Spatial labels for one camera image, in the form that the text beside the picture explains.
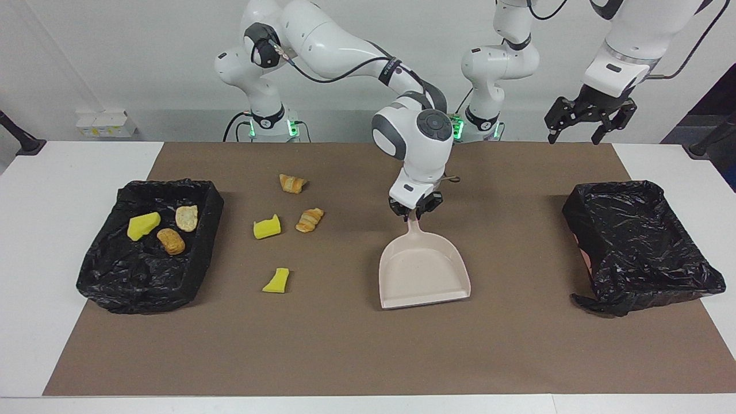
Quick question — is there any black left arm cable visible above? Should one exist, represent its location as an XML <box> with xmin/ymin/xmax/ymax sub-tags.
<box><xmin>529</xmin><ymin>0</ymin><xmax>725</xmax><ymax>79</ymax></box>

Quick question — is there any notched yellow sponge chunk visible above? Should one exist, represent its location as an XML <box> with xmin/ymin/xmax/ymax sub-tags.
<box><xmin>253</xmin><ymin>214</ymin><xmax>282</xmax><ymax>240</ymax></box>

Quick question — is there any brown paper table mat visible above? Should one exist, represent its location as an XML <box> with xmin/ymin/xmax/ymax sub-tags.
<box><xmin>43</xmin><ymin>142</ymin><xmax>736</xmax><ymax>397</ymax></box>

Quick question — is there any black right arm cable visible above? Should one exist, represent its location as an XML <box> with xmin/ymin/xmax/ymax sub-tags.
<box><xmin>253</xmin><ymin>34</ymin><xmax>461</xmax><ymax>185</ymax></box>

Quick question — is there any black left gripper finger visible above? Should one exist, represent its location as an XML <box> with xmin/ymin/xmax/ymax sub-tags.
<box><xmin>545</xmin><ymin>98</ymin><xmax>581</xmax><ymax>144</ymax></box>
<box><xmin>591</xmin><ymin>101</ymin><xmax>638</xmax><ymax>145</ymax></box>

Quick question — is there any beige plastic dustpan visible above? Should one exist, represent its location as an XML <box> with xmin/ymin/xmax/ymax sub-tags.
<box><xmin>379</xmin><ymin>217</ymin><xmax>472</xmax><ymax>310</ymax></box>

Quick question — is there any small yellow sponge wedge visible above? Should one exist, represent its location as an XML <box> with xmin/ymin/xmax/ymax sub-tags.
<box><xmin>262</xmin><ymin>267</ymin><xmax>290</xmax><ymax>294</ymax></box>

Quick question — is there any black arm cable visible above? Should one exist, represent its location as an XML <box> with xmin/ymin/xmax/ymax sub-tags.
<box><xmin>253</xmin><ymin>34</ymin><xmax>461</xmax><ymax>185</ymax></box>
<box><xmin>529</xmin><ymin>0</ymin><xmax>725</xmax><ymax>79</ymax></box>

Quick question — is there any white wall socket box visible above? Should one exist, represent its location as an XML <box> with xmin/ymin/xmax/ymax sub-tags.
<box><xmin>76</xmin><ymin>111</ymin><xmax>137</xmax><ymax>138</ymax></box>

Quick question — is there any pale bread piece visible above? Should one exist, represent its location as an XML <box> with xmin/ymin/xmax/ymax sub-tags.
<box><xmin>175</xmin><ymin>205</ymin><xmax>199</xmax><ymax>232</ymax></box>

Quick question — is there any brown oval bread roll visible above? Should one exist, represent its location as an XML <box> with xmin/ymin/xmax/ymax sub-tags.
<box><xmin>156</xmin><ymin>228</ymin><xmax>186</xmax><ymax>255</ymax></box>

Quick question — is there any black bag lined pink bin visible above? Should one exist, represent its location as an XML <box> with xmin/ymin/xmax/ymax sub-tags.
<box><xmin>562</xmin><ymin>181</ymin><xmax>727</xmax><ymax>317</ymax></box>

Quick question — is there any black camera stand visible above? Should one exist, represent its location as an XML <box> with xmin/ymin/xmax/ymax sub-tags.
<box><xmin>688</xmin><ymin>112</ymin><xmax>736</xmax><ymax>159</ymax></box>
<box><xmin>0</xmin><ymin>110</ymin><xmax>47</xmax><ymax>156</ymax></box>

